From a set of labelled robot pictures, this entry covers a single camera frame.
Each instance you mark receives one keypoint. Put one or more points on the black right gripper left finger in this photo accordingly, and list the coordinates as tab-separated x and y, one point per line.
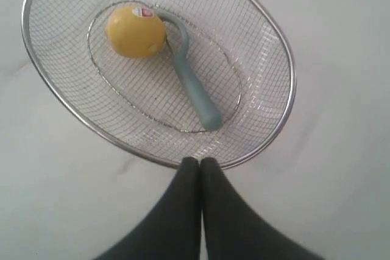
172	228

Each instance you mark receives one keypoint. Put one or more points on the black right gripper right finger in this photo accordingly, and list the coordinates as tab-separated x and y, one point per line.
233	230

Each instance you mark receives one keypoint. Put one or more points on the teal handled vegetable peeler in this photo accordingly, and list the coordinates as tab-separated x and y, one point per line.
206	110

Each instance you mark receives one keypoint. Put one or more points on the yellow lemon with sticker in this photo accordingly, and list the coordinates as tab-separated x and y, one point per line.
135	31

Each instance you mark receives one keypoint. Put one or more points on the oval wire mesh basket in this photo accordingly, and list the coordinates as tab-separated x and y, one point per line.
236	50

